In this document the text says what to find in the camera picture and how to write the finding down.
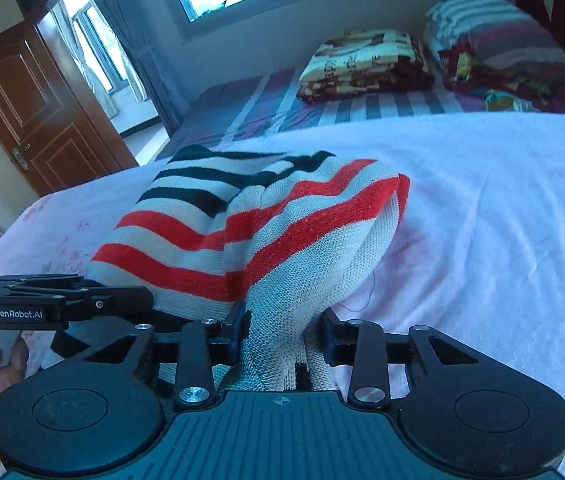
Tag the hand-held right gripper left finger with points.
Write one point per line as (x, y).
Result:
(235, 332)

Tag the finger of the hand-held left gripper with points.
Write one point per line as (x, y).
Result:
(37, 279)
(117, 302)

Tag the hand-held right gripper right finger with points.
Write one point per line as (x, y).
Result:
(330, 340)

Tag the striped knit sweater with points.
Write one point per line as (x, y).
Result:
(262, 240)

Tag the brown wooden door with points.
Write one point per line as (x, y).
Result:
(52, 110)

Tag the pale pink floral blanket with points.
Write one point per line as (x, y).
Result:
(487, 235)

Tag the striped bed sheet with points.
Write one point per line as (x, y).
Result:
(272, 105)

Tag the balcony window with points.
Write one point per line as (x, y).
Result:
(97, 40)

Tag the folded printed blanket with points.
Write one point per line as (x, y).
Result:
(362, 60)

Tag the colourful floral cloth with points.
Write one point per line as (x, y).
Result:
(467, 70)

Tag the striped pillow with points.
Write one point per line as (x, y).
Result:
(502, 35)

